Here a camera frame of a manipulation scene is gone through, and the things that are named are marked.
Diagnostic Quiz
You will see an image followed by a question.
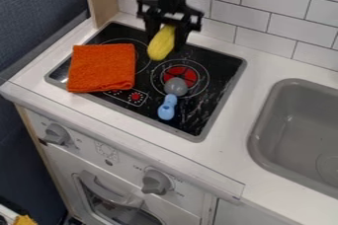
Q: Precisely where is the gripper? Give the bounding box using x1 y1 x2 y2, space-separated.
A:
134 0 207 53

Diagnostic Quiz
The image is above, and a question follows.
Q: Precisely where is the yellow toy corn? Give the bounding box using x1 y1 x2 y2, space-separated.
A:
146 24 178 62

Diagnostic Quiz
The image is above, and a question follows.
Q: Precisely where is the toy stove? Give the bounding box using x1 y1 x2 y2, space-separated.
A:
43 21 247 143

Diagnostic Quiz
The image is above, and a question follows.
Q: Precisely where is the blue and grey toy spoon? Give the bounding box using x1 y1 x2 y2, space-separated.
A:
156 76 191 121

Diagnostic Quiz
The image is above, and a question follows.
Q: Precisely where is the orange cloth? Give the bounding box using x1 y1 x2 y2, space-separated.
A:
65 42 137 94

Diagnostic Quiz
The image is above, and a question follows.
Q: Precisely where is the toy sink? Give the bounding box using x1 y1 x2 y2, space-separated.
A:
246 78 338 200

